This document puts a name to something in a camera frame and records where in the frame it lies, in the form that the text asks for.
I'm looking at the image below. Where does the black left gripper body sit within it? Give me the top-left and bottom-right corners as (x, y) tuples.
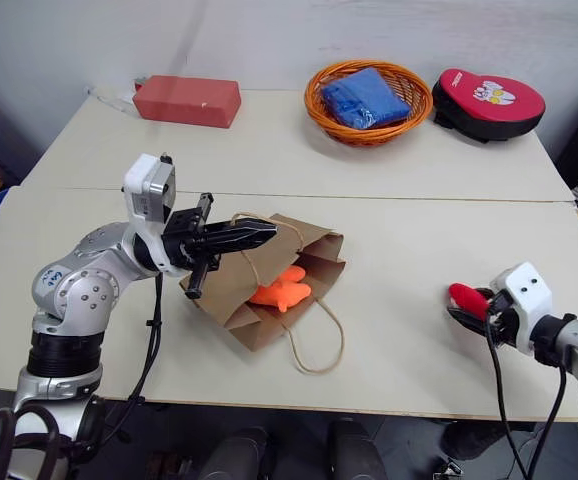
(162, 192), (221, 301)

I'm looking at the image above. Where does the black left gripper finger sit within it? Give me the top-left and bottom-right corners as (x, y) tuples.
(191, 231), (277, 258)
(186, 217), (279, 247)

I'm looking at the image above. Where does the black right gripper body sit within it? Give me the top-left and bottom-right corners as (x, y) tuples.
(483, 289), (521, 347)

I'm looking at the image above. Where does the red plush toy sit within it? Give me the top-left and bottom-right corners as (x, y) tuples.
(447, 282), (491, 322)

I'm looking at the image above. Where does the brown paper bag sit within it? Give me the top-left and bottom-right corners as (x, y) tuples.
(179, 212), (348, 376)

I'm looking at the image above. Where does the orange plush toy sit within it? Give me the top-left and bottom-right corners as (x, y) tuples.
(248, 265), (313, 314)

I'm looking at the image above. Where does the red rectangular box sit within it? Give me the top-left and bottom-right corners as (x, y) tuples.
(131, 75), (243, 130)

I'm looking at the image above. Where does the orange woven basket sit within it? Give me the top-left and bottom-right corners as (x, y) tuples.
(304, 60), (435, 148)

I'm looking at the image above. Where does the clear plastic wrap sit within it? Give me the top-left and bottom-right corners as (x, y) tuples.
(87, 77), (144, 114)

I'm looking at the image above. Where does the blue folded cloth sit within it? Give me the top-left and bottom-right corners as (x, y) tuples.
(321, 68), (413, 131)

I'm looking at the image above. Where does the red black heart-shaped pad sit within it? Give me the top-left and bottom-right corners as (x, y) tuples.
(430, 67), (547, 146)

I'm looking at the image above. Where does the dark rounded shape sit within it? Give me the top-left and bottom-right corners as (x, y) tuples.
(197, 426), (271, 480)

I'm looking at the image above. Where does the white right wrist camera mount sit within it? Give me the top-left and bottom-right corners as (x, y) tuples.
(489, 261), (553, 357)

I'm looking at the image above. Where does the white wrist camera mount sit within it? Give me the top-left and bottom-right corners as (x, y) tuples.
(489, 261), (553, 357)
(120, 153), (177, 275)

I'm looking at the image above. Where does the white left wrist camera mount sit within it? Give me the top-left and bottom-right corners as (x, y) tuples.
(120, 153), (177, 275)

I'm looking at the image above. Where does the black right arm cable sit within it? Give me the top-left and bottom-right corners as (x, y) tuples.
(485, 319), (569, 480)

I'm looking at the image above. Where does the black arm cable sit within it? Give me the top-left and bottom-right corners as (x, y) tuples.
(102, 272), (166, 454)
(485, 319), (569, 480)

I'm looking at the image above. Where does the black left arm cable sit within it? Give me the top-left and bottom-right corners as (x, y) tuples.
(102, 272), (166, 454)

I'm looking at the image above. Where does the dark brown looped strap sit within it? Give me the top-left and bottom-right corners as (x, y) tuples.
(0, 403), (64, 480)

